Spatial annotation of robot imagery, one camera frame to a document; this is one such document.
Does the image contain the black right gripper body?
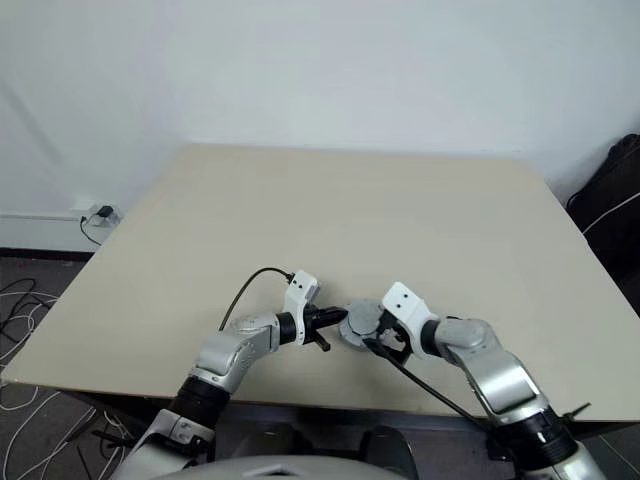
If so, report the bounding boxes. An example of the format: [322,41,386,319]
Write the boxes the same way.
[375,319,414,364]

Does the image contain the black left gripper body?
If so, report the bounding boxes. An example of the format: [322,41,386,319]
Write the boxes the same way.
[303,305,329,337]

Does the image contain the round grey motor lid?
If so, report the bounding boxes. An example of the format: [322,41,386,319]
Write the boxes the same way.
[344,298,386,337]

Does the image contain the dark rounded shape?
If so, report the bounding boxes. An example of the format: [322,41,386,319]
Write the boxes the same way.
[362,424,419,480]

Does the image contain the silver robot torso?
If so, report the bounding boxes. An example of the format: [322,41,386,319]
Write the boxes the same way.
[164,452,401,480]

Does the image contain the black thin stand legs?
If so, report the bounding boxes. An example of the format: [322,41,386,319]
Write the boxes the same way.
[74,424,134,480]

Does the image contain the black bag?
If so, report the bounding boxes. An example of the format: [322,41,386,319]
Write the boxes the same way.
[566,133,640,321]

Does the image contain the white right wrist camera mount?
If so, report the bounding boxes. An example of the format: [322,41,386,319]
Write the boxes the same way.
[380,281,441,361]

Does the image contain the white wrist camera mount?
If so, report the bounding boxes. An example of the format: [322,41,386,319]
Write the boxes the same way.
[380,281,441,361]
[282,269,321,347]

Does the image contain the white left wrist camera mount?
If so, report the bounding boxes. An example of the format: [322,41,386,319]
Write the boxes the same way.
[282,269,321,347]

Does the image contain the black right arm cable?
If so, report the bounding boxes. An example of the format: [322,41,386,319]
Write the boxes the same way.
[372,344,496,437]

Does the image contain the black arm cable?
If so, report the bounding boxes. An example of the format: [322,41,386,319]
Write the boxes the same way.
[218,268,296,331]
[372,344,496,437]

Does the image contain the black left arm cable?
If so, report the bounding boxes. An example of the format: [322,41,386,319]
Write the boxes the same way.
[218,268,296,331]

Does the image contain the white cord on bag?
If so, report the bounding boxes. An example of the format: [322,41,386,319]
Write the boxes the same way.
[582,192,640,236]

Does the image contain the black adapter cable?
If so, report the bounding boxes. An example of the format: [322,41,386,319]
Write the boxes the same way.
[79,215,104,247]

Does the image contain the white wall socket strip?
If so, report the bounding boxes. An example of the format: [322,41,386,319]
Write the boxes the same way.
[74,202,124,229]

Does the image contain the white floor cable tangle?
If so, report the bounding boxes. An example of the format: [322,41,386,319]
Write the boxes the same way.
[0,278,62,362]
[0,383,127,480]

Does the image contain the white wall cable duct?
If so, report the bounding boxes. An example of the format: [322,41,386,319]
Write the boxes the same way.
[0,213,84,224]

